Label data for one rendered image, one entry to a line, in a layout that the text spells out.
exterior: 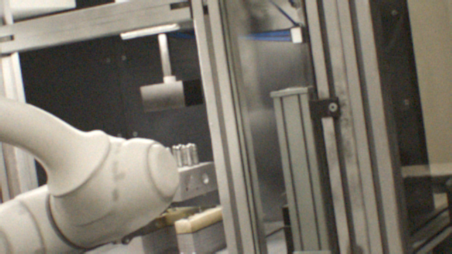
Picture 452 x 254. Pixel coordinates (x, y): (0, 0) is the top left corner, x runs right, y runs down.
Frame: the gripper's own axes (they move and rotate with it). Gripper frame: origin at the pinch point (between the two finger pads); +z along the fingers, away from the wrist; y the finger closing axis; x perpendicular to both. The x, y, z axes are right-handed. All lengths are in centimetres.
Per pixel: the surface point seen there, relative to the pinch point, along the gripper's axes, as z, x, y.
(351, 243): -12.8, -37.8, -8.1
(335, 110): -13.4, -38.6, 10.4
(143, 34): 3.8, 1.2, 25.8
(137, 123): 29.8, 23.1, 9.0
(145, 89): 5.0, 3.2, 16.3
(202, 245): -0.4, -6.5, -10.2
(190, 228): -2.9, -6.3, -6.7
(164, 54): 7.3, -0.3, 21.8
